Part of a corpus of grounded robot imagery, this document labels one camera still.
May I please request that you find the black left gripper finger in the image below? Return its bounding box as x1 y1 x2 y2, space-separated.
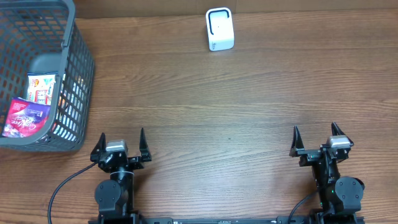
90 133 106 156
139 128 151 159

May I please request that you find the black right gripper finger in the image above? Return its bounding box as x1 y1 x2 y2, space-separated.
289 126 304 156
331 122 354 146

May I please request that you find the red purple snack packet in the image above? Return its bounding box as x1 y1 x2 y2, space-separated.
2 98 50 138

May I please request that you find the white orange snack bag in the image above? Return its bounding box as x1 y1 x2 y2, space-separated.
26 73 56 105

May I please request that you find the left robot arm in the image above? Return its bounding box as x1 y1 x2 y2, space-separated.
88 129 152 224

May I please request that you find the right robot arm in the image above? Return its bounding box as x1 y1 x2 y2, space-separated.
288 122 365 223

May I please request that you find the white barcode scanner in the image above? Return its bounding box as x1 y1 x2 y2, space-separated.
205 7 234 52

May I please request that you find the grey plastic mesh basket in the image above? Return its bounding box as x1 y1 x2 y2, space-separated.
1 0 95 152

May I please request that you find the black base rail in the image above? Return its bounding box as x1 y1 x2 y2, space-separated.
88 216 365 224

